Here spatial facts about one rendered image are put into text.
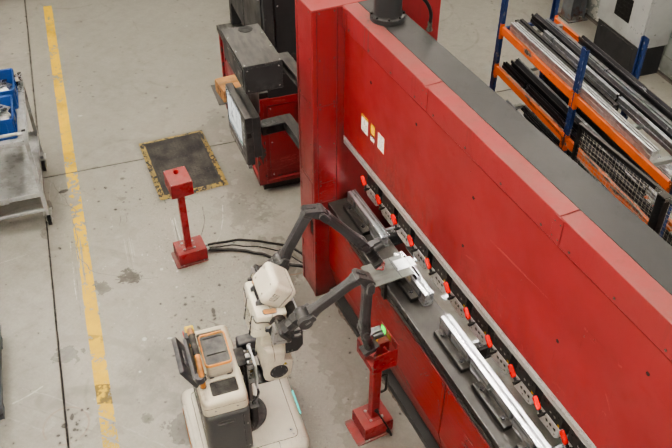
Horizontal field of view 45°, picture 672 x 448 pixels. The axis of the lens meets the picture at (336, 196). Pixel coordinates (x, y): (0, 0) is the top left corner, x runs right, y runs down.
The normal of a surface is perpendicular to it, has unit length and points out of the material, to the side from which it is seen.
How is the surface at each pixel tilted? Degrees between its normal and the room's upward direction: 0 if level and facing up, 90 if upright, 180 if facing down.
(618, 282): 90
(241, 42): 1
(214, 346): 0
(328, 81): 90
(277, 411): 0
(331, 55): 90
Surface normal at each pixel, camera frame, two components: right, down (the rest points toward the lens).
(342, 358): 0.00, -0.77
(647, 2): -0.95, 0.20
